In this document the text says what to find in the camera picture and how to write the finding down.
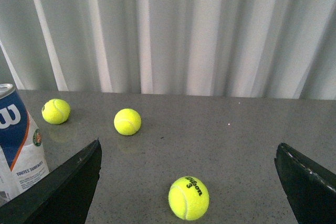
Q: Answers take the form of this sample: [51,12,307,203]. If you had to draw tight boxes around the Wilson logo tennis ball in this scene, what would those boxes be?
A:
[168,176,209,221]

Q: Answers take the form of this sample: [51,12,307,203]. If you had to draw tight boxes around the far right tennis ball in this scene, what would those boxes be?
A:
[41,99,71,125]

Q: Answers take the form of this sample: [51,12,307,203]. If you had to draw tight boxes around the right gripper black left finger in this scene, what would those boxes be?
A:
[1,140,102,223]

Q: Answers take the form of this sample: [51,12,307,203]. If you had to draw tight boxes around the Wilson tennis ball can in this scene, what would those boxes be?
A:
[0,83,49,202]

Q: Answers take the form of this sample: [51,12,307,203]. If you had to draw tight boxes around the plain yellow tennis ball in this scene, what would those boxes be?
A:
[113,108,142,136]

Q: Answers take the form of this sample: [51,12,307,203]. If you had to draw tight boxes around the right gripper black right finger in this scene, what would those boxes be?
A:
[275,143,335,223]

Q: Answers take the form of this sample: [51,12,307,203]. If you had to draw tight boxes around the white pleated curtain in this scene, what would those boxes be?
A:
[1,0,335,100]

